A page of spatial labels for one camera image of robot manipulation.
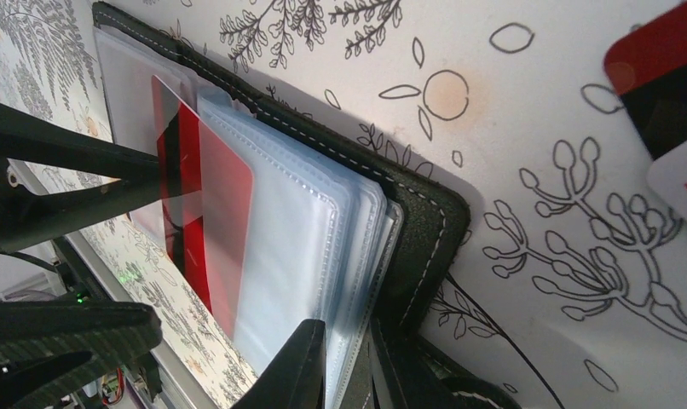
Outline floral patterned table mat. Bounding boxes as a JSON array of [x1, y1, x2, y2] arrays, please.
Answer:
[[0, 1, 687, 408]]

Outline red card centre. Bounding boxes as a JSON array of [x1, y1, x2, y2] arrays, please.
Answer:
[[603, 1, 687, 159]]

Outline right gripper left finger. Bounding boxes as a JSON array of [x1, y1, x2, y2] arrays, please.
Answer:
[[233, 319, 326, 409]]

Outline black card holder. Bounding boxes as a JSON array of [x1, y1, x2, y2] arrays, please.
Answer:
[[93, 3, 470, 408]]

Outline white red-dot card left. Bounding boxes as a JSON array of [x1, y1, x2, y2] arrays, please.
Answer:
[[646, 141, 687, 222]]

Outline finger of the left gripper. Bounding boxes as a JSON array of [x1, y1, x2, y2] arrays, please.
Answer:
[[0, 95, 200, 254], [0, 302, 149, 408]]

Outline aluminium rail frame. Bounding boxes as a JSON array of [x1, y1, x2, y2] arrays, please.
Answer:
[[10, 164, 221, 409]]

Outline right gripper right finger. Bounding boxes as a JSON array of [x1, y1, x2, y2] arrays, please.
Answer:
[[369, 319, 519, 408]]

